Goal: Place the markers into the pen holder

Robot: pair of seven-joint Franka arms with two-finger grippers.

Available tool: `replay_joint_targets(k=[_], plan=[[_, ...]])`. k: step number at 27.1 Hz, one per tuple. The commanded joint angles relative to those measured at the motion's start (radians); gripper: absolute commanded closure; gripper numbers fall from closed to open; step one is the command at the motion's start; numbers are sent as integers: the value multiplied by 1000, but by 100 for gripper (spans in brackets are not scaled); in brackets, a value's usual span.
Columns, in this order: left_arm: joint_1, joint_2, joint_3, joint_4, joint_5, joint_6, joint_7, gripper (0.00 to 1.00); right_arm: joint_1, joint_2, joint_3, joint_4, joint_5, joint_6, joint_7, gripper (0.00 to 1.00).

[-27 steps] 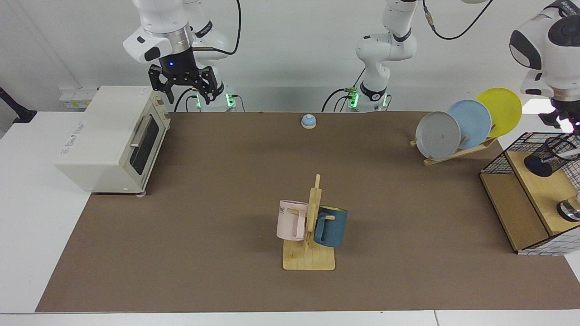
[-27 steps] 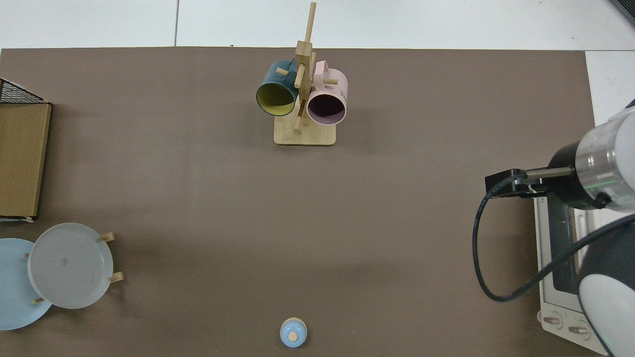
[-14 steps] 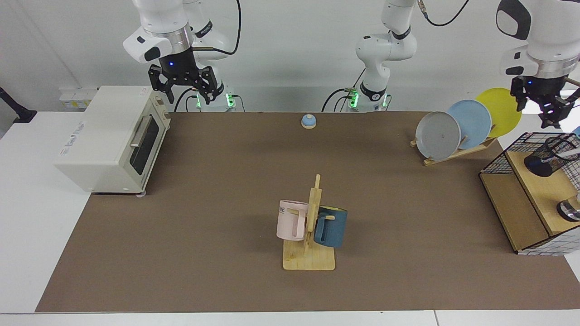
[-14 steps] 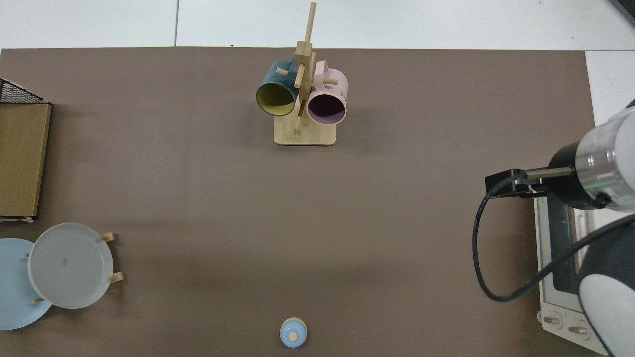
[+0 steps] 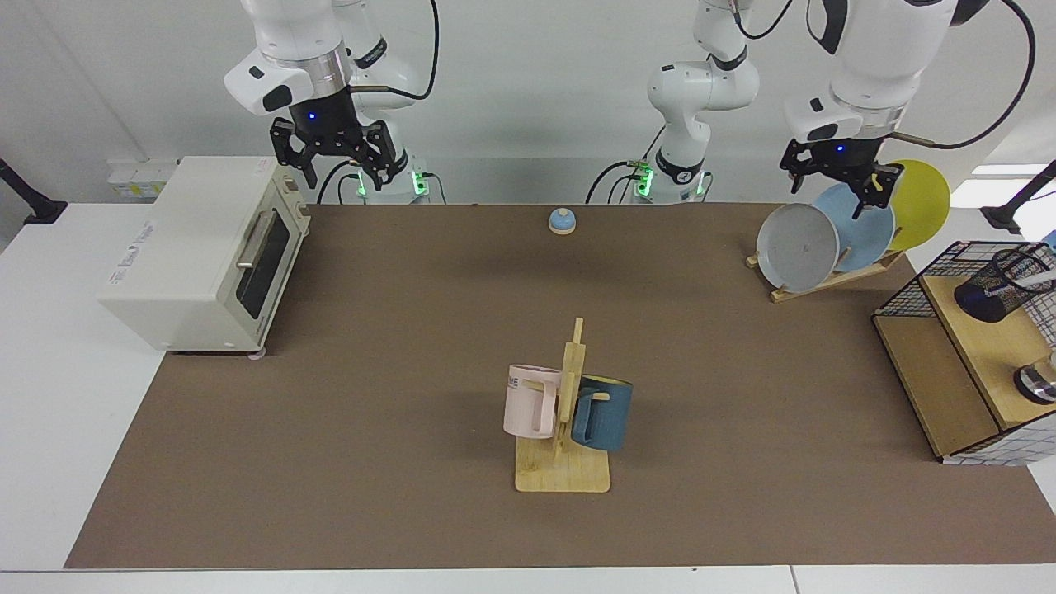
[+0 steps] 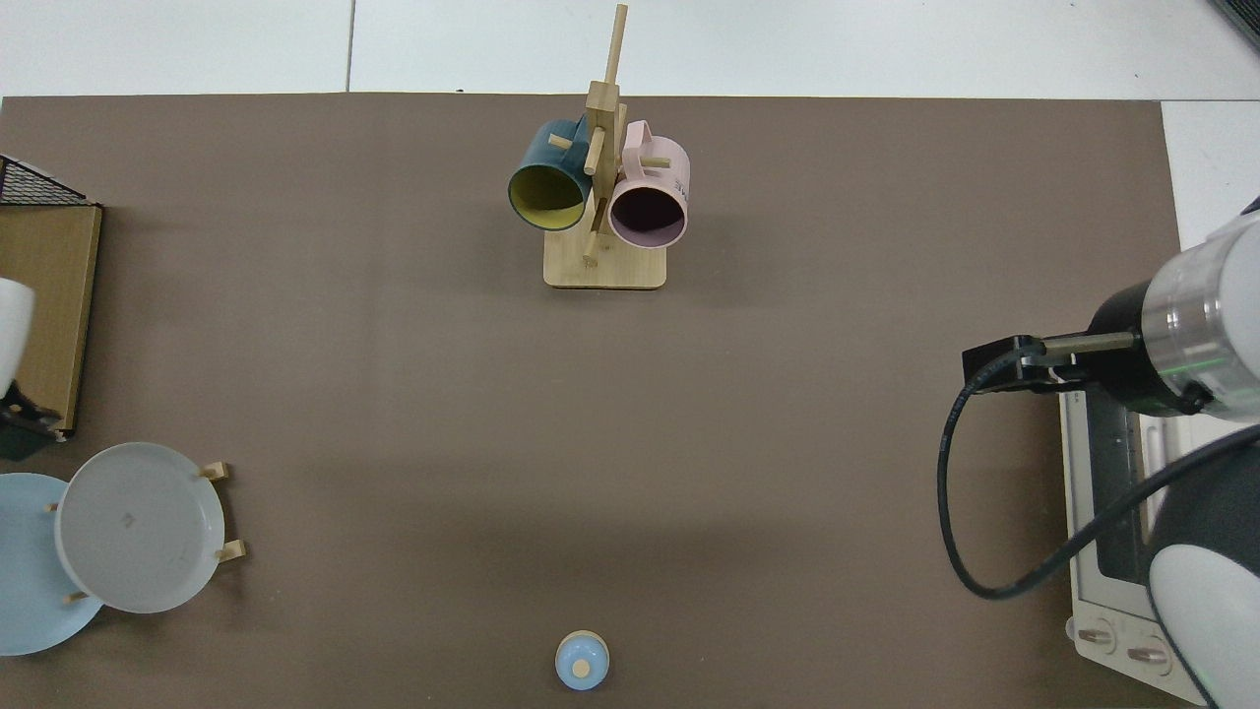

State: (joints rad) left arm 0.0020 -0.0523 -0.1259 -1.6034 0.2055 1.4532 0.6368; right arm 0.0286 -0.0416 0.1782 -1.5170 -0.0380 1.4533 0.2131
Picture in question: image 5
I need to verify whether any blue and white marker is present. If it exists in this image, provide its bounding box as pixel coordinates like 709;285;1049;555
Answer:
982;266;1056;299

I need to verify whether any black mesh pen holder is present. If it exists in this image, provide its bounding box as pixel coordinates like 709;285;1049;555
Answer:
953;246;1056;323

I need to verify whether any light blue plate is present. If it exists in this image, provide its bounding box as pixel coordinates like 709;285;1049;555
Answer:
813;181;896;273

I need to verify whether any yellow plate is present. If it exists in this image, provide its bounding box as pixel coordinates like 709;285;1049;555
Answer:
865;159;951;252

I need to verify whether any grey plate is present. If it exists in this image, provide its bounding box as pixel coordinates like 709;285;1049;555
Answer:
757;203;841;294

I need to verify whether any wooden plate rack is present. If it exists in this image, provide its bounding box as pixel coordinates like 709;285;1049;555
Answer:
747;247;906;304

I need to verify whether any pale toaster oven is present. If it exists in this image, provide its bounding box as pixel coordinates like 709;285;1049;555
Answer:
97;156;312;357

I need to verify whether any pink cup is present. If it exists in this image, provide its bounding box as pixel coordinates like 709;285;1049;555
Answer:
503;364;563;441

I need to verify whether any dark teal cup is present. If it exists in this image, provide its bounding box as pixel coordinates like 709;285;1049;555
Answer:
571;375;634;453

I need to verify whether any brown table cloth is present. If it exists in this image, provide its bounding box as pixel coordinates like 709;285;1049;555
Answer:
64;203;1056;570

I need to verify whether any wooden cup stand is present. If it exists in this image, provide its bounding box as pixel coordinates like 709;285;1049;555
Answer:
515;318;612;494

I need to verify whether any black base cable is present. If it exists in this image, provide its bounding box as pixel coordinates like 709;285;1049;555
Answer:
316;159;364;205
584;124;667;205

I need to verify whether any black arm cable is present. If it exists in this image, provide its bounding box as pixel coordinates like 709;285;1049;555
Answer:
351;0;441;101
734;0;1037;151

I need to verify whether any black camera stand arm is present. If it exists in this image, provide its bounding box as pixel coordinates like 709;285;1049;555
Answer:
980;161;1056;234
0;159;68;225

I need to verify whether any wire basket with wooden floor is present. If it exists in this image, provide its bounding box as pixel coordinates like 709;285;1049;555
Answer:
873;241;1056;468

